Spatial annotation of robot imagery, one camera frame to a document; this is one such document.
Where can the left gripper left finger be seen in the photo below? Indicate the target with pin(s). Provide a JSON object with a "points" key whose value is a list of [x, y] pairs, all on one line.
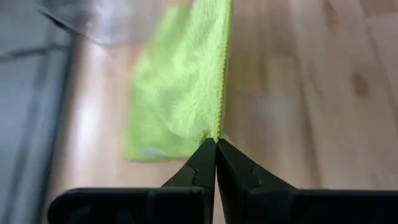
{"points": [[174, 202]]}

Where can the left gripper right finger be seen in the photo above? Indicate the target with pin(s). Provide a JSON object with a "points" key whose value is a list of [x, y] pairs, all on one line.
{"points": [[280, 202]]}

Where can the green microfiber towel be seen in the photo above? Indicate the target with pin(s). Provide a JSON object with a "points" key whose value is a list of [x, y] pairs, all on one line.
{"points": [[180, 87]]}

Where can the clear plastic bin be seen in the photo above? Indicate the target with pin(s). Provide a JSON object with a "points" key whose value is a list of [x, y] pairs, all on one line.
{"points": [[109, 21]]}

